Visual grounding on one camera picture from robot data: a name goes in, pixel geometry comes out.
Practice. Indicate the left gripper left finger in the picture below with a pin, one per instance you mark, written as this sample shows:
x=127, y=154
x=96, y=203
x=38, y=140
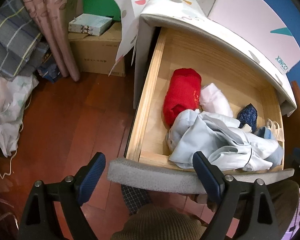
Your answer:
x=39, y=219

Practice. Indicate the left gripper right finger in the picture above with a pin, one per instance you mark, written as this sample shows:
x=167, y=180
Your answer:
x=258, y=220

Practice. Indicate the light blue garment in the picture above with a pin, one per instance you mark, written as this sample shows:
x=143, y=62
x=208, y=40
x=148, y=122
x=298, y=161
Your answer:
x=221, y=141

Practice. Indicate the blue fleece garment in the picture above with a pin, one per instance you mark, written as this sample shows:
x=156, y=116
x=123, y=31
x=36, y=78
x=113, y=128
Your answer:
x=264, y=133

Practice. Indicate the navy floral underwear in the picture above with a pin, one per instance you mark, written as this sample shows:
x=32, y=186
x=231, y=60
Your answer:
x=248, y=115

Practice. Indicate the wooden drawer with grey front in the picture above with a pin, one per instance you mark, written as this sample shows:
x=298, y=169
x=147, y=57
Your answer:
x=146, y=164

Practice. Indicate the beige bra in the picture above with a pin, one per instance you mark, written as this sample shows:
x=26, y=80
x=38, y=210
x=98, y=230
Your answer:
x=276, y=130

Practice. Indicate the olive knit trouser leg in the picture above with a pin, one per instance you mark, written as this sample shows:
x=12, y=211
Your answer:
x=152, y=222

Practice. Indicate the white folded garment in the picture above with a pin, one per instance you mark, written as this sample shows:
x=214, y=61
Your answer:
x=212, y=100

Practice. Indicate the white floral bedsheet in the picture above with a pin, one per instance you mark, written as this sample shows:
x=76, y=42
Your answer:
x=13, y=97

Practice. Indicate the red folded garment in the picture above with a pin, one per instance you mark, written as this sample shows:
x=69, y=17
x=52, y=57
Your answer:
x=183, y=93

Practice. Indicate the grey plaid cloth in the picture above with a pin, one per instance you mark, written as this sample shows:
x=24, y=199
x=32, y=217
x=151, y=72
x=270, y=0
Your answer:
x=21, y=48

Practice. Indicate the brown cardboard box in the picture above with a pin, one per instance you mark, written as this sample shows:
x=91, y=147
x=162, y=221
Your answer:
x=97, y=54

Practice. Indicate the teal tissue box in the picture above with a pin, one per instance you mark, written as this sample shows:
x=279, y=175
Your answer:
x=90, y=24

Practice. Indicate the pink leaf curtain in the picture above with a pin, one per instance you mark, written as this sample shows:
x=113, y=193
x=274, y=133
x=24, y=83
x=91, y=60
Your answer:
x=52, y=18

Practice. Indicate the white XINCCI shoe box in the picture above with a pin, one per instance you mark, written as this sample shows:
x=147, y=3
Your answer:
x=257, y=23

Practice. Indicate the white patterned nightstand cabinet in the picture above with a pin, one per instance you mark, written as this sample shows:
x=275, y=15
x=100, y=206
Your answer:
x=186, y=16

